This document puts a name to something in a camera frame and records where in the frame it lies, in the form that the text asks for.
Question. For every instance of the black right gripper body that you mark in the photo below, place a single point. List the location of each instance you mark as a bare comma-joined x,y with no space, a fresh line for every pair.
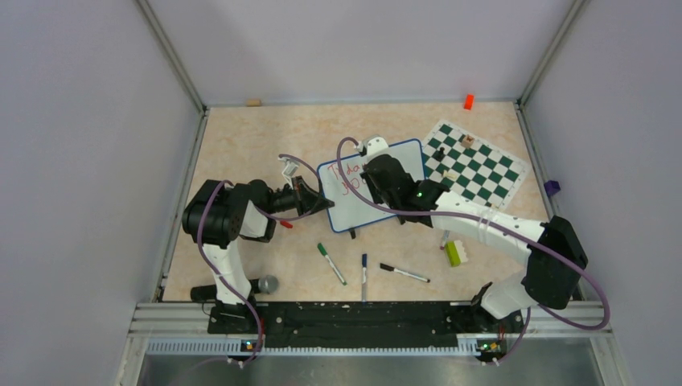
380,197

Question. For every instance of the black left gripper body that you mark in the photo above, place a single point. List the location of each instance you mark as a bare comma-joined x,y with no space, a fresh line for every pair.
281,200

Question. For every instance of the blue framed whiteboard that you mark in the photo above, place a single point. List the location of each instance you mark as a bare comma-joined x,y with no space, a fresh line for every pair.
348,211

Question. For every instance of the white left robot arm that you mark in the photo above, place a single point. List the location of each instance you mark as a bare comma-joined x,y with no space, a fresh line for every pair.
219,216

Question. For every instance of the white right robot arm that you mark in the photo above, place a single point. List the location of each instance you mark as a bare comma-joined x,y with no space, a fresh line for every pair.
549,251

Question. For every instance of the green whiteboard marker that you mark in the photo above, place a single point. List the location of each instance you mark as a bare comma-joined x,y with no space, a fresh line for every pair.
333,266

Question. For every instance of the purple whiteboard marker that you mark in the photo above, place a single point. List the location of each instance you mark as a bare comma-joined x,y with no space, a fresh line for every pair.
444,240

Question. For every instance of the blue whiteboard marker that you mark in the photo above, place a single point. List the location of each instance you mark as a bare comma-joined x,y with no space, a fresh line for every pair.
364,287

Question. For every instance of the black whiteboard marker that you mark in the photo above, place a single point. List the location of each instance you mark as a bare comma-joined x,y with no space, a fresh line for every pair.
390,268

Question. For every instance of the green white chess mat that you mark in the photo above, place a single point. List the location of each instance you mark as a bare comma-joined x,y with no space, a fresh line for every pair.
489,175

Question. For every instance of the black microphone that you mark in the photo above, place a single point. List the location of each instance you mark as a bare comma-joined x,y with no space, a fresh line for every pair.
263,285

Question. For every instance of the green white toy brick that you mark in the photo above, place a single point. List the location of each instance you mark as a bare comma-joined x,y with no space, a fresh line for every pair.
455,253

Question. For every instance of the orange block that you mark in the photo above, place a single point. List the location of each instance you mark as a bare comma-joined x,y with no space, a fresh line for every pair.
469,102

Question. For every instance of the purple object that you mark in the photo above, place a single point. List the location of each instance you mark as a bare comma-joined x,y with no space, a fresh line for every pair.
551,187

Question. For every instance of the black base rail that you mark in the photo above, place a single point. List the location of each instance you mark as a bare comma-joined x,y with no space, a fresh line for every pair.
361,324

